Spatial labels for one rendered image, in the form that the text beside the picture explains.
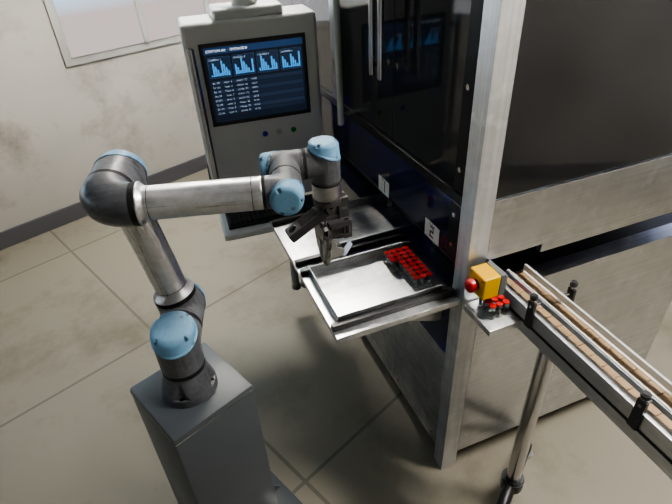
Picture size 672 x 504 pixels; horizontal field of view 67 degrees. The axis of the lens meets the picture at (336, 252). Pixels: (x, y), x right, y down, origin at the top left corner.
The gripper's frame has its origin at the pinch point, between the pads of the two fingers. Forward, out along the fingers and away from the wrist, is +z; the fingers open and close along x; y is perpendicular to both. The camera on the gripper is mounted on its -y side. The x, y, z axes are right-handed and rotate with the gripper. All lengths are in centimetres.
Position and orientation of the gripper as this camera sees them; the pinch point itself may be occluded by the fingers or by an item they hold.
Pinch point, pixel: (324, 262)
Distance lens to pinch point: 139.2
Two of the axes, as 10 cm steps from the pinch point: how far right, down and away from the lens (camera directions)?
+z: 0.5, 8.2, 5.7
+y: 9.3, -2.5, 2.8
